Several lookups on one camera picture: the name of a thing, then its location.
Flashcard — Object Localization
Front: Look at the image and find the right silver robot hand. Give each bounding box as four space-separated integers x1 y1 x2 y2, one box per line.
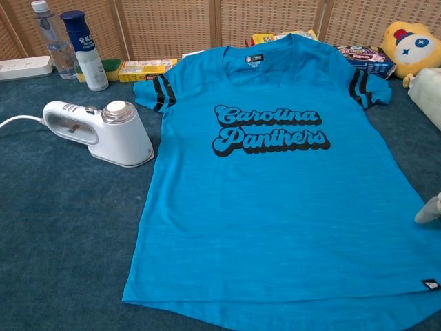
414 192 441 225

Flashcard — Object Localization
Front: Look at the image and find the blue Carolina Panthers T-shirt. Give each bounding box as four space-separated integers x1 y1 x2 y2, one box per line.
122 33 441 331

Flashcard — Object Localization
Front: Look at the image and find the white handheld steam iron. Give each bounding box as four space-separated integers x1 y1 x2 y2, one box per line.
42 99 156 169

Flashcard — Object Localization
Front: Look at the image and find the white fabric bundle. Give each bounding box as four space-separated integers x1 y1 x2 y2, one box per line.
407 68 441 132

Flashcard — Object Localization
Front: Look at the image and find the dark sanitary pad package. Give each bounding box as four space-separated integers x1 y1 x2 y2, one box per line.
336 44 396 80

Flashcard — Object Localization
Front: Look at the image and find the yellow plush toy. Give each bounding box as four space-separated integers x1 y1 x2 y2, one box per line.
378 21 441 88

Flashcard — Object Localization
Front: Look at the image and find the yellow snack package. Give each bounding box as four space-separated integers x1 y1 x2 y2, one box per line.
245 30 320 47

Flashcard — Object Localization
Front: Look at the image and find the wicker folding screen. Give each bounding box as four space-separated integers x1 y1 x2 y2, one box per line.
0 0 441 62

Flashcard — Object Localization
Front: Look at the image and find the yellow rectangular box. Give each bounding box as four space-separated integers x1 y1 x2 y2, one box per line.
117 59 178 83

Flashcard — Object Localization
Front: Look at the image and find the green and yellow sponge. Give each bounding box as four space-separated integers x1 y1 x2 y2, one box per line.
75 59 123 83

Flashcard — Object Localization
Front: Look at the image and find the teal carpet table cover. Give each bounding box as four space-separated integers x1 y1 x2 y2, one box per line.
0 68 441 331

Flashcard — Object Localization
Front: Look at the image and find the white bottle with blue cap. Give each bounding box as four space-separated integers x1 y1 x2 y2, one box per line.
60 10 110 92

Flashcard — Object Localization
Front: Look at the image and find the clear plastic water bottle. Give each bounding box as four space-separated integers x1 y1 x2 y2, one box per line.
30 0 79 80

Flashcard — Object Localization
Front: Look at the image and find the white power strip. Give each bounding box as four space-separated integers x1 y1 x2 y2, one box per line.
0 55 53 82

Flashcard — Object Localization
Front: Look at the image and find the white power cord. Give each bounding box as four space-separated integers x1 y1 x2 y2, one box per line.
0 114 45 129

